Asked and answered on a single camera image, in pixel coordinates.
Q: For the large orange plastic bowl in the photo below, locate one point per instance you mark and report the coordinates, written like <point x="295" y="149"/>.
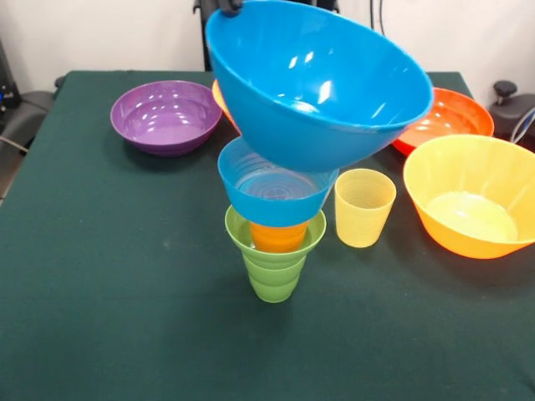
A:
<point x="468" y="209"/>
<point x="223" y="104"/>

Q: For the black office chair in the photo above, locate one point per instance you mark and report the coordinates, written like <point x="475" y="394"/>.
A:
<point x="29" y="104"/>

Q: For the orange plastic cup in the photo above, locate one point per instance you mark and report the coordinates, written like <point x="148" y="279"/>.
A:
<point x="278" y="238"/>

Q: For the yellow plastic cup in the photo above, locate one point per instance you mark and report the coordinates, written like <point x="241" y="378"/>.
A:
<point x="363" y="225"/>

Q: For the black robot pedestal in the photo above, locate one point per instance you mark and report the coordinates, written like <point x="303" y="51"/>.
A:
<point x="211" y="3"/>

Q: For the black chair with knob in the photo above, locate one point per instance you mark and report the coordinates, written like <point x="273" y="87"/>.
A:
<point x="514" y="108"/>

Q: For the black computer case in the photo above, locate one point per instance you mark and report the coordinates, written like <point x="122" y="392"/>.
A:
<point x="6" y="83"/>

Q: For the round blue plastic bowl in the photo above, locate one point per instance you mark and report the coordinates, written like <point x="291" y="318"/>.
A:
<point x="317" y="92"/>

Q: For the shallow translucent blue bowl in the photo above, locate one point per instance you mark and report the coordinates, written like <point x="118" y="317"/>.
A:
<point x="276" y="209"/>

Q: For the green plastic bowl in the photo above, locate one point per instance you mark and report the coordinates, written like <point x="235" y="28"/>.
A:
<point x="238" y="238"/>

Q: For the purple plastic bowl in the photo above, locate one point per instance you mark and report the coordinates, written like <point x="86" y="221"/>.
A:
<point x="167" y="121"/>

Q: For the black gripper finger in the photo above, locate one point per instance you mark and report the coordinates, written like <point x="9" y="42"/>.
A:
<point x="231" y="7"/>

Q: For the red plastic bowl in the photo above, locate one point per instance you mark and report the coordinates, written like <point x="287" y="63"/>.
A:
<point x="455" y="121"/>

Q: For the dark green tablecloth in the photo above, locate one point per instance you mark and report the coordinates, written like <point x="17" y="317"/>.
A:
<point x="334" y="334"/>

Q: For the green plastic cup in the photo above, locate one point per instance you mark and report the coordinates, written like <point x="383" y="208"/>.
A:
<point x="273" y="286"/>

